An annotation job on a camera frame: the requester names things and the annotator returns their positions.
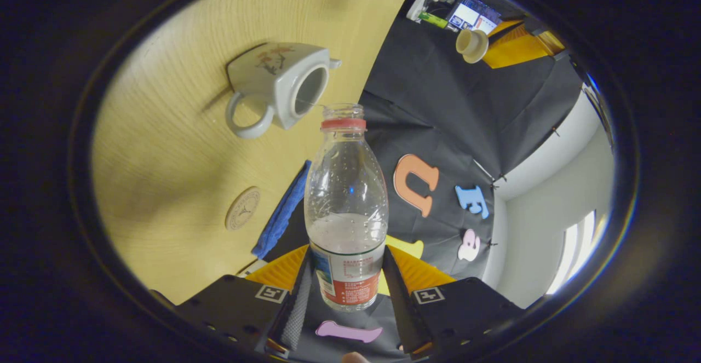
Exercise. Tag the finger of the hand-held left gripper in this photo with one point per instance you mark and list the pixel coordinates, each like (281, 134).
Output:
(515, 48)
(553, 41)

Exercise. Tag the round brown coaster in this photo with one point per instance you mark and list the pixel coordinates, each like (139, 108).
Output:
(243, 208)

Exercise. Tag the white ceramic teacup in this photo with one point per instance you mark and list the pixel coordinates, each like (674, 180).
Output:
(279, 78)

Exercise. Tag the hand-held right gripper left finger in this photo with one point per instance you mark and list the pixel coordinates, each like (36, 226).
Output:
(298, 308)

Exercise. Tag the clear plastic water bottle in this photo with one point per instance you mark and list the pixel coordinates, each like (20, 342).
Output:
(345, 215)

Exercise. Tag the green bottle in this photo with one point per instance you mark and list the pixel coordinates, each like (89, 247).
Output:
(434, 19)

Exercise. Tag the ceiling light panel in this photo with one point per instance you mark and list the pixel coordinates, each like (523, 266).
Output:
(575, 253)

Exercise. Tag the computer monitor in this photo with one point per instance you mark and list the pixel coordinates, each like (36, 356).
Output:
(471, 15)

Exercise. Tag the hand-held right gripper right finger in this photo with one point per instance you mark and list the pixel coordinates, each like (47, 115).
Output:
(400, 297)

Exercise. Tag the blue folded towel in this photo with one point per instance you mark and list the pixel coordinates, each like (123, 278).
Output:
(282, 215)

